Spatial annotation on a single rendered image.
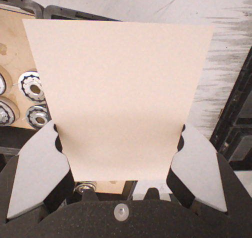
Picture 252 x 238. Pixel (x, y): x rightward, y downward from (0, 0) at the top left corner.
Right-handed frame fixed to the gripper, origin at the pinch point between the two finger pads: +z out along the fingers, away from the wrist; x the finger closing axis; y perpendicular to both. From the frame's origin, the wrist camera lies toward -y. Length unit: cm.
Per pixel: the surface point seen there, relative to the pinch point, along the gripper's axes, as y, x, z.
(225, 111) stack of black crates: 39, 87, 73
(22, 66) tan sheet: -0.9, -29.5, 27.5
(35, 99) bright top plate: 8.4, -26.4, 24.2
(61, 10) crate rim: -12.7, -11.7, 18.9
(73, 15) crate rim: -11.6, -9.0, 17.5
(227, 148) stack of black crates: 64, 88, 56
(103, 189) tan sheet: 64, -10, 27
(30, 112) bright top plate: 13.4, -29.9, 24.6
